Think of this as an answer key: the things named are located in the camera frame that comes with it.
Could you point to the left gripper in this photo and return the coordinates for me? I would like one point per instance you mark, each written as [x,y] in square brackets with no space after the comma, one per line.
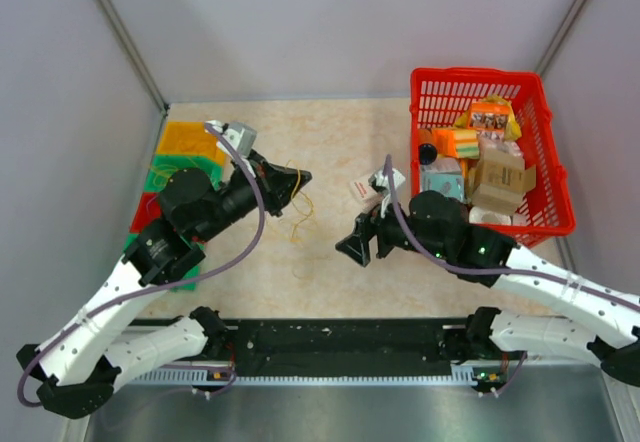
[276,183]

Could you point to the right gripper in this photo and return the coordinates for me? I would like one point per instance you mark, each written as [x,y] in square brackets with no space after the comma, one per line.
[357,244]

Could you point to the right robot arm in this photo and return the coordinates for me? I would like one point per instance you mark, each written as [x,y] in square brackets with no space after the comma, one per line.
[590,322]

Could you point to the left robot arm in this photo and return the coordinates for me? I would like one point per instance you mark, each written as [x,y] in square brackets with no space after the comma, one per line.
[79,369]

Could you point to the pink tissue packet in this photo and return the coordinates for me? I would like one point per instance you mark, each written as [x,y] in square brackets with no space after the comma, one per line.
[372,189]

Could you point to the teal tissue pack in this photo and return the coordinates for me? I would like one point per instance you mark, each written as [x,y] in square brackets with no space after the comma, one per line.
[444,176]

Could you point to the black bottle cap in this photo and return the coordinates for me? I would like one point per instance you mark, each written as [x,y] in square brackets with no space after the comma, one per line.
[427,153]

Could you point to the yellow storage bin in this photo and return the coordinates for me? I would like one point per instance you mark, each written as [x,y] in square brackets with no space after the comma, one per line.
[189,138]

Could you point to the orange sponge pack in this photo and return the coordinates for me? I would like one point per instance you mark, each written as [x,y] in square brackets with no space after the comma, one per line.
[456,143]

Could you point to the upper green storage bin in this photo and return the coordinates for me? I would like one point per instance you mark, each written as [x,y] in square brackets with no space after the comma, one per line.
[164,166]

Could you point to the green storage bin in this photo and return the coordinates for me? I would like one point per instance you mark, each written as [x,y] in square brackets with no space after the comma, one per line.
[192,273]
[164,166]

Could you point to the brown cardboard box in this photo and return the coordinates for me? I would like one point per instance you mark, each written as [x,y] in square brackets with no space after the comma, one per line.
[501,181]

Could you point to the red storage bin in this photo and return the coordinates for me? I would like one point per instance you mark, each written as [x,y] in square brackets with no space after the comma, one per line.
[147,210]

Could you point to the pink wrapped pack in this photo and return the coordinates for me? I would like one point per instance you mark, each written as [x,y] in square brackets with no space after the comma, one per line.
[495,141]

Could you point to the red plastic basket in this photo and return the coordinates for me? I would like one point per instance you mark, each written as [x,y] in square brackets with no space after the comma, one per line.
[438,96]

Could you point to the orange snack box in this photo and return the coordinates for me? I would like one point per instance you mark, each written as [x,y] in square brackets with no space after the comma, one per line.
[488,116]

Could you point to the lower green storage bin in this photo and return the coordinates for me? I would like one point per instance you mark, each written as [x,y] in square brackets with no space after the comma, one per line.
[192,273]

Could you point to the yellow plastic bag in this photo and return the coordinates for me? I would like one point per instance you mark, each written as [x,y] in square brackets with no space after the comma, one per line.
[513,130]

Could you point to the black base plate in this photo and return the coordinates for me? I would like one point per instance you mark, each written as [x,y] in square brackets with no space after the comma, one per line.
[353,347]

